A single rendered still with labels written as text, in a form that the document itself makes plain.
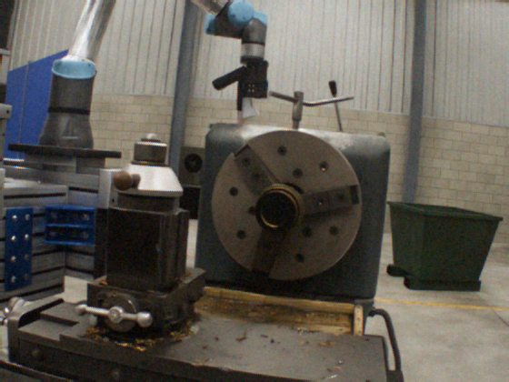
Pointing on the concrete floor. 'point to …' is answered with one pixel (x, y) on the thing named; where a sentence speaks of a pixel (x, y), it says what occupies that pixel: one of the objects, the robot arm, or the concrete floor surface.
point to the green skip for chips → (440, 246)
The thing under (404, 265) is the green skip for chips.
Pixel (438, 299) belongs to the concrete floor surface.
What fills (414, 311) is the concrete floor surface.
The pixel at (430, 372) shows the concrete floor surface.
